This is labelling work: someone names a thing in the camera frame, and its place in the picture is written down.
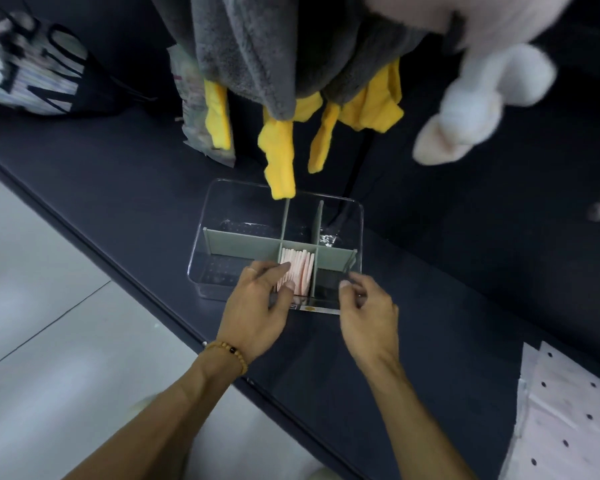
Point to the person's left hand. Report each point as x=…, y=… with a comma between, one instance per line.
x=252, y=319

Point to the person's right hand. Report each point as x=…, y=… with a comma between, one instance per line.
x=372, y=329

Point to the pink bags row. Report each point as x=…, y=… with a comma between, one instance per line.
x=310, y=272

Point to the clear plastic organizer box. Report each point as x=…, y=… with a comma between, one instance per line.
x=235, y=234

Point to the stack of polka dot bags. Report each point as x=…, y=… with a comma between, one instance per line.
x=565, y=414

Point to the person's right forearm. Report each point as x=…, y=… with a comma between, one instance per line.
x=415, y=424

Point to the person's left forearm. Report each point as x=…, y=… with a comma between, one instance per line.
x=155, y=424

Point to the dark blue sofa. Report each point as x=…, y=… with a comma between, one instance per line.
x=130, y=194

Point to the pink plush toy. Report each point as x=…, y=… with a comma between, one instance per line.
x=475, y=104

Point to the grey plush toy yellow feet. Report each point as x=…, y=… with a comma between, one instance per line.
x=280, y=44

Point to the zebra striped bag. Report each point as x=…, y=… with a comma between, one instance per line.
x=35, y=69

